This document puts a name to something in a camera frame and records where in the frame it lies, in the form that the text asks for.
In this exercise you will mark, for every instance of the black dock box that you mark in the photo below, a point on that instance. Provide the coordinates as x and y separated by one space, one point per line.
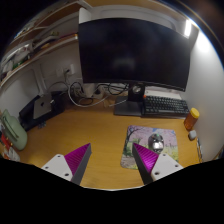
26 118

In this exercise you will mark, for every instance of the white power strip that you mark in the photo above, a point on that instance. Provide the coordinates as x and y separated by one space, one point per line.
90 90

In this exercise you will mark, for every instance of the wooden wall shelf unit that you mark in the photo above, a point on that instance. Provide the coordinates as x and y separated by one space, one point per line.
40 36

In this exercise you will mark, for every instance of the red and white packet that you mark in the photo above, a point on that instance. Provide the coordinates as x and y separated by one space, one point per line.
8 151

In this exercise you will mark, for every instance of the black curved monitor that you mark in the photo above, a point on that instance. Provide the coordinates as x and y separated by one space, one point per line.
133 50

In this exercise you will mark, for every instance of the white wall socket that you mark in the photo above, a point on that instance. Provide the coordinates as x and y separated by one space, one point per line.
65 70

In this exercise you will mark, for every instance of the black mechanical keyboard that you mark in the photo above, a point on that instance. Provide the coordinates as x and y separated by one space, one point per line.
166 106

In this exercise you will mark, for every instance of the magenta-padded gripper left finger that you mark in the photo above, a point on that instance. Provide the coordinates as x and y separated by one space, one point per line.
77 159

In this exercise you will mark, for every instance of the transparent computer mouse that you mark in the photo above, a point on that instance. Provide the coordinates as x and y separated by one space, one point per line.
156 142

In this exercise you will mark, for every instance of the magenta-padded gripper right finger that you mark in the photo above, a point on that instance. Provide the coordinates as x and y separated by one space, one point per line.
147 159

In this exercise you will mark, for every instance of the orange jar with yellow lid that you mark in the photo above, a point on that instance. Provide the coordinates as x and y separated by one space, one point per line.
191 120

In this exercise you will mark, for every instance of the silver mini computer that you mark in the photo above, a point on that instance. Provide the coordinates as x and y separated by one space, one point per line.
41 106

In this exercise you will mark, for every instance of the pale green jug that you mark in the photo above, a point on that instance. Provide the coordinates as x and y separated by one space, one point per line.
15 133

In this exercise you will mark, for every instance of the black pen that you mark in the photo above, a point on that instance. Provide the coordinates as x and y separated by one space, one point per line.
200 150

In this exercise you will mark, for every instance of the small metal bracket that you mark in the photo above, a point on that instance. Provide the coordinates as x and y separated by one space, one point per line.
42 125

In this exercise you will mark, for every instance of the cherry blossom print mouse pad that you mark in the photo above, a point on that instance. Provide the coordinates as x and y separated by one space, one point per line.
135 136

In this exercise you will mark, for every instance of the white earbuds case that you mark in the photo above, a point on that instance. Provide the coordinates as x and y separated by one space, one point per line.
192 134

